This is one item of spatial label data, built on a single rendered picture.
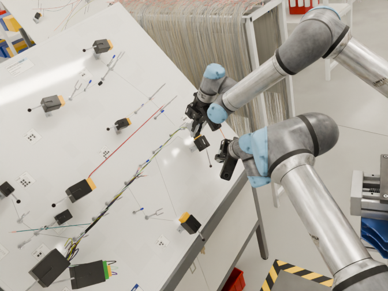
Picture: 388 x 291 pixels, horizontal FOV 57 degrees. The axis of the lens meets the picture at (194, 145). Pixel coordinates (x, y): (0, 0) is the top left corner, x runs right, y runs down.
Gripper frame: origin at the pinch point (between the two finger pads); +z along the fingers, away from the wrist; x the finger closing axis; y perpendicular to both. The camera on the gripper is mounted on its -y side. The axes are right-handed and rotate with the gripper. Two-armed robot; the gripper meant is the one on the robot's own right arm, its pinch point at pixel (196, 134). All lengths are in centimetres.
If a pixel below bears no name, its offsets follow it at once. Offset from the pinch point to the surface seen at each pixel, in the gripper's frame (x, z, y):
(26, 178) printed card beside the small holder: 70, 0, 18
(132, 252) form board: 51, 18, -21
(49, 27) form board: -89, 120, 272
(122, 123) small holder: 29.7, -7.5, 17.0
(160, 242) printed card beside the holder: 38.8, 19.1, -24.2
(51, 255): 79, -2, -13
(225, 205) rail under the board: 0.7, 21.8, -28.3
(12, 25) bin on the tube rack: -94, 174, 371
